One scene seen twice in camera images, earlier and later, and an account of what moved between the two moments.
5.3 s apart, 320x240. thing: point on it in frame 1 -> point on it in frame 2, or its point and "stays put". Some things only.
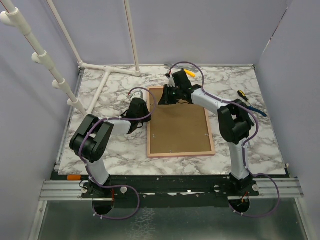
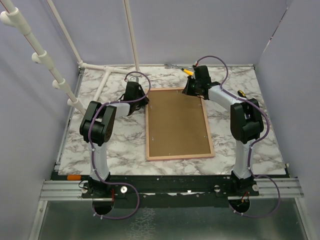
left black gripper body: (145, 113) -> (141, 103)
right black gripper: (166, 99) -> (186, 90)
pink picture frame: (177, 129) stays put
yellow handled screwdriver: (190, 73) stays put
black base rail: (170, 191) stays put
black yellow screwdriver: (242, 94) stays put
